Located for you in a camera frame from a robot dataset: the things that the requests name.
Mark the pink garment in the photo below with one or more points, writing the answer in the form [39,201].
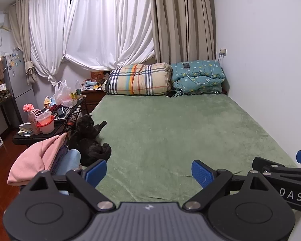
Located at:
[30,163]

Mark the wooden nightstand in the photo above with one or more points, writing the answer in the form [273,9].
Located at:
[94,100]

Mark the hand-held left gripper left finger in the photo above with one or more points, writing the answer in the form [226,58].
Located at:
[96,172]

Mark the black side table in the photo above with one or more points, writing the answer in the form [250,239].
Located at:
[22,139]

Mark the black phone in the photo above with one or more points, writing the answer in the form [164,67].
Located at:
[186,65]
[170,94]

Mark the teal floral quilt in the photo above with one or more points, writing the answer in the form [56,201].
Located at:
[198,80]

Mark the pink artificial flower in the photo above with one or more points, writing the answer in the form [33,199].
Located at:
[28,108]

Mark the orange printed picture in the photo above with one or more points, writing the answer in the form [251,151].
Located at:
[99,75]

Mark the plaid striped quilt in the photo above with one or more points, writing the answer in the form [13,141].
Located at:
[140,80]

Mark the silver refrigerator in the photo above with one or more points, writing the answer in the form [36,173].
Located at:
[17,80]

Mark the light blue folded garment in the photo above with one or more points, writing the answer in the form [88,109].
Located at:
[70,159]

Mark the stack of books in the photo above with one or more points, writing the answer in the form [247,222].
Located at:
[25,130]

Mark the white plastic bag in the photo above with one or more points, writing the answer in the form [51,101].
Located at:
[62,93]

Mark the white sheer curtain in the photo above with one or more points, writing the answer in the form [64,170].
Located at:
[47,30]
[110,25]

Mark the red bucket with lid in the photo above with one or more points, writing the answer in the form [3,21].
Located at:
[45,124]

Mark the black cat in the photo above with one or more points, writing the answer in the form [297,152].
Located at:
[90,145]

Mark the beige curtain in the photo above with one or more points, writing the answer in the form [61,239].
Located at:
[22,30]
[183,25]

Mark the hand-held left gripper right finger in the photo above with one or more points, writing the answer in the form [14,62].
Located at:
[202,173]

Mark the clear water bottle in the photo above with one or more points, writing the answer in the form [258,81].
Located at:
[78,90]

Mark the wall socket with charger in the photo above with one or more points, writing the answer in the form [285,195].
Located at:
[223,52]

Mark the green plush blanket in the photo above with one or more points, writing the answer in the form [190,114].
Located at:
[165,135]

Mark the colourful toy figure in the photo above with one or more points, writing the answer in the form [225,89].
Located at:
[49,101]

